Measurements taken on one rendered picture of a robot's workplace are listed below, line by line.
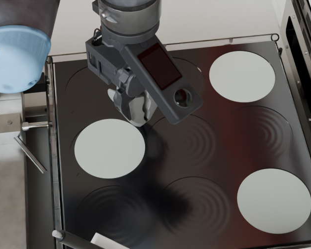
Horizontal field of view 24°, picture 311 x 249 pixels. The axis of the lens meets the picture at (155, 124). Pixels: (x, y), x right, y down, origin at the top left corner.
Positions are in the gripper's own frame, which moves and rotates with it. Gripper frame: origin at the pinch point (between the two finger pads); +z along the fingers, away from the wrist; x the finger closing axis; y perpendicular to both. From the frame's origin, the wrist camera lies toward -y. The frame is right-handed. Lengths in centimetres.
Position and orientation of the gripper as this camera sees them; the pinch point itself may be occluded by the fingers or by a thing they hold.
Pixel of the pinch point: (144, 121)
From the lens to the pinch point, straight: 102.0
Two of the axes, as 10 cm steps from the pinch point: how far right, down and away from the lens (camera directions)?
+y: -6.9, -5.9, 4.2
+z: 0.0, 5.8, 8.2
